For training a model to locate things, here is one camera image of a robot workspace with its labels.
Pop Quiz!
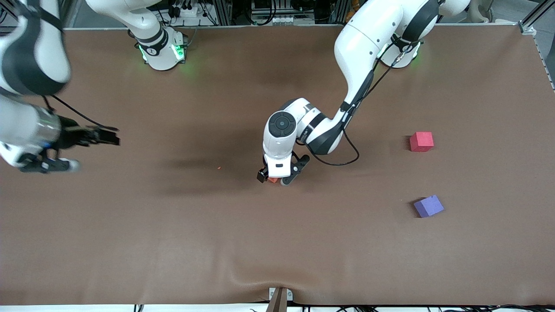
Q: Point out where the pile of orange bags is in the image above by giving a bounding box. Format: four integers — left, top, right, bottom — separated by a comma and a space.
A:
346, 0, 362, 25

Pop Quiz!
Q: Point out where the white connector row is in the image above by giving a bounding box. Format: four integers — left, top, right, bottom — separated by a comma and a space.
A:
269, 15, 305, 25

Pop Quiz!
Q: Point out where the red foam block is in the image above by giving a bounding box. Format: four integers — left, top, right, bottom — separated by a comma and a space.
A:
409, 131, 434, 153

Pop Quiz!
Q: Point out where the brown table mat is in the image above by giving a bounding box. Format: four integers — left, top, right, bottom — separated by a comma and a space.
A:
0, 24, 555, 306

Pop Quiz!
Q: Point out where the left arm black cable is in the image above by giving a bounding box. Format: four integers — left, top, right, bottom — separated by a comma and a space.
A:
304, 38, 424, 167

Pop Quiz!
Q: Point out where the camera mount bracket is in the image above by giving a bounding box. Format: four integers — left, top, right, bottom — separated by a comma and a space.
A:
266, 287, 294, 312

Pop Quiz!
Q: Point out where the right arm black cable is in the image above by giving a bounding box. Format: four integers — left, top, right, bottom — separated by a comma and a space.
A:
42, 95, 118, 130

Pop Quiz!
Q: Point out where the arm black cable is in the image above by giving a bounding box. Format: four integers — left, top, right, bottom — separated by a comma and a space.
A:
304, 38, 424, 167
42, 95, 118, 130

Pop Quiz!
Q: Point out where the white power strip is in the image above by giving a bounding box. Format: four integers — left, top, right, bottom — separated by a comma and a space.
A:
170, 3, 204, 19

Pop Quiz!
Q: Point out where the purple foam block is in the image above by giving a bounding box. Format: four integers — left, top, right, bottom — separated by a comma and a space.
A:
413, 195, 445, 218

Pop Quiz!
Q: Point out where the beige rounded object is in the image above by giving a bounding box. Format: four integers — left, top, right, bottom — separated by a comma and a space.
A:
470, 0, 495, 23

